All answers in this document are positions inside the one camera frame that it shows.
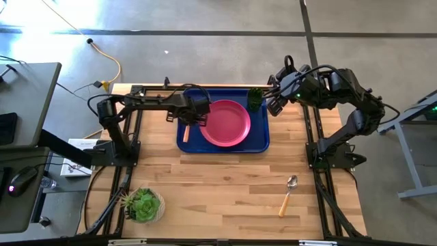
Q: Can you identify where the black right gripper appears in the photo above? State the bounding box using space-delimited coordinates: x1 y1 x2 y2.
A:
266 70 302 118

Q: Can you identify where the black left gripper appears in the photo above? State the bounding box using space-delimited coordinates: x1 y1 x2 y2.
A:
165 93 212 128

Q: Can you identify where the green plastic cup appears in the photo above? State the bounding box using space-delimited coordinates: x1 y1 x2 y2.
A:
246 87 264 112

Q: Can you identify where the pink round plate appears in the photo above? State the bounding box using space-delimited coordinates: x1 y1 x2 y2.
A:
199 99 252 148

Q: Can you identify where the blue plastic tray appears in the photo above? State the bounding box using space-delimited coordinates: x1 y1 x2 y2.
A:
175 87 270 154

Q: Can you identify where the green succulent in pot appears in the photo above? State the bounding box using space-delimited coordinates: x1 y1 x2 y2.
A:
119 187 167 225

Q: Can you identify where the white printed box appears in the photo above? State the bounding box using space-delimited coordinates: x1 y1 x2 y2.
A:
60 137 100 178

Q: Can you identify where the black diagonal bar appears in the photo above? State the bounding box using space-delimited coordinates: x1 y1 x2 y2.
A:
37 128 94 169

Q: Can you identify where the grey metal stand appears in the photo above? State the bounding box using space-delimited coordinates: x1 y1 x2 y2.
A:
376 89 437 200

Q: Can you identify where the clear water bottle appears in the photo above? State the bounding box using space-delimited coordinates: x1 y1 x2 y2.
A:
40 176 58 190

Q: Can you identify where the grey desk with keyboard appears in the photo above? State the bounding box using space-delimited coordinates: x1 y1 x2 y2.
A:
0 61 63 148

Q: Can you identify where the black computer mouse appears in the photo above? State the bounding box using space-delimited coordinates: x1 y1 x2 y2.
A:
7 166 39 198

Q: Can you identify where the grey desk with mouse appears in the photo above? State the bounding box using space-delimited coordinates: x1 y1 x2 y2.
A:
0 146 51 235

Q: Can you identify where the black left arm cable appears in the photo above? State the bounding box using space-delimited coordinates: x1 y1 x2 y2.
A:
163 83 213 103

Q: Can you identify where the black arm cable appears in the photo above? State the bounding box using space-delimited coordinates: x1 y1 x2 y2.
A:
163 83 213 103
283 54 344 80

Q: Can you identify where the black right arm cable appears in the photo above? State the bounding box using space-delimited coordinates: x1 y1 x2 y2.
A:
283 54 344 80

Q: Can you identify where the yellow extension cable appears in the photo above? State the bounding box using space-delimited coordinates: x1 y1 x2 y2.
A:
40 0 122 93

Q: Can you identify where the wooden-handled metal spoon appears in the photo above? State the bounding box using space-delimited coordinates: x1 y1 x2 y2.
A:
278 174 299 219

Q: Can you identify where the black aluminium table frame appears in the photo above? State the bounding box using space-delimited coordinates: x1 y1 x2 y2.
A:
76 83 369 246

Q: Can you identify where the black floor cable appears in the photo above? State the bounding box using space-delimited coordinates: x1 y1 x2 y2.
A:
55 81 103 102

